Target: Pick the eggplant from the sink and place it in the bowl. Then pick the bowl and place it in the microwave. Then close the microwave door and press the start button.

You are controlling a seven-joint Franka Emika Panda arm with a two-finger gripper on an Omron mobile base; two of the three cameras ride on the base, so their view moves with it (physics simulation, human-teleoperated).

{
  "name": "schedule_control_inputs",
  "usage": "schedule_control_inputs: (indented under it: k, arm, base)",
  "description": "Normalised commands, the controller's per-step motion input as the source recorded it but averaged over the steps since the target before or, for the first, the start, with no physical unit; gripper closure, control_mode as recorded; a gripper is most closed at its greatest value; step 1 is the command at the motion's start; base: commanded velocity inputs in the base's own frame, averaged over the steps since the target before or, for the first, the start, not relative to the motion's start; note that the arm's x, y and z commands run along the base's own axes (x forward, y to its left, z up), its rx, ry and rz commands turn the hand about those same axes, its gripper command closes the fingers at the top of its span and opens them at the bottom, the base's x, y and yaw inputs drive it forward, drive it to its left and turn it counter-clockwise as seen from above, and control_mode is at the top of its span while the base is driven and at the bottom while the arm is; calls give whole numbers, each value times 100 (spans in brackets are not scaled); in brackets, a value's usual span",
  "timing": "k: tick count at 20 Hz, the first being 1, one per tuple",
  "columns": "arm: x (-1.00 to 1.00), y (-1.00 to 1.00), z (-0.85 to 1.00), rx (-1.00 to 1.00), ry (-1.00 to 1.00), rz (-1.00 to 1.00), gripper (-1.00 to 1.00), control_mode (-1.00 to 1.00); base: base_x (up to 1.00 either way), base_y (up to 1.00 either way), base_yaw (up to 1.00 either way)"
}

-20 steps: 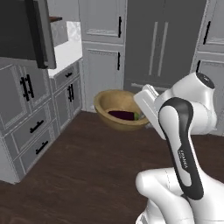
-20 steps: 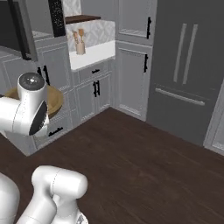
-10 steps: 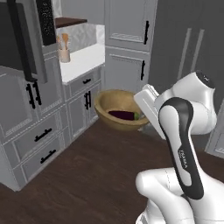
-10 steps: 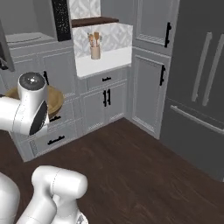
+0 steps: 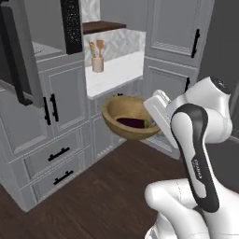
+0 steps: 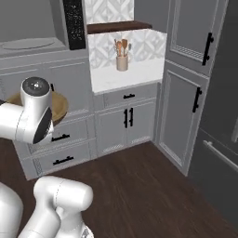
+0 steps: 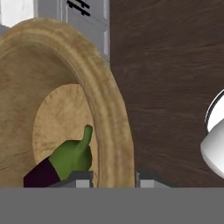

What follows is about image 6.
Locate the wooden spatula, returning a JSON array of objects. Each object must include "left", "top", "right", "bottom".
[{"left": 121, "top": 38, "right": 128, "bottom": 58}]

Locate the dark grey fridge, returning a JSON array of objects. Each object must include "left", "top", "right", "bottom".
[{"left": 187, "top": 0, "right": 238, "bottom": 231}]

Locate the silver fridge handle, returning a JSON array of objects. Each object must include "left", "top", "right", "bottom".
[{"left": 203, "top": 139, "right": 238, "bottom": 174}]

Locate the grey tall cupboard door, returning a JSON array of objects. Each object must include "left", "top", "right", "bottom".
[
  {"left": 157, "top": 60, "right": 209, "bottom": 177},
  {"left": 166, "top": 0, "right": 230, "bottom": 77}
]

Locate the wooden spoon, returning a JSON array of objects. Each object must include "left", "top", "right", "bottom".
[{"left": 113, "top": 38, "right": 124, "bottom": 59}]

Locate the brown wooden bowl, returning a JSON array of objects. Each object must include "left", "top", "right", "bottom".
[{"left": 6, "top": 90, "right": 69, "bottom": 124}]

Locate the grey microwave turntable plate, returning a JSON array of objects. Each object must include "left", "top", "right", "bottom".
[{"left": 1, "top": 40, "right": 57, "bottom": 51}]

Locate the grey wide drawer front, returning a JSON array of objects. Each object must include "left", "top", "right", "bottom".
[
  {"left": 18, "top": 114, "right": 96, "bottom": 156},
  {"left": 20, "top": 139, "right": 97, "bottom": 180},
  {"left": 0, "top": 57, "right": 94, "bottom": 119}
]

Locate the black tall cupboard handle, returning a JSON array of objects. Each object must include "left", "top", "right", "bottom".
[
  {"left": 192, "top": 86, "right": 204, "bottom": 113},
  {"left": 202, "top": 32, "right": 215, "bottom": 67}
]

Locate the grey narrow drawer front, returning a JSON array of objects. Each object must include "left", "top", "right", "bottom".
[{"left": 102, "top": 86, "right": 158, "bottom": 109}]

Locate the beige utensil pot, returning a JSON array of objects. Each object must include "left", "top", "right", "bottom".
[{"left": 115, "top": 55, "right": 129, "bottom": 73}]

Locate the grey microwave oven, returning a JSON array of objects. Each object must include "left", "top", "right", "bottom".
[{"left": 0, "top": 0, "right": 88, "bottom": 59}]

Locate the dark brown wooden shelf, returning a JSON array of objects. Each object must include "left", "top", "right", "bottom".
[{"left": 86, "top": 20, "right": 153, "bottom": 35}]

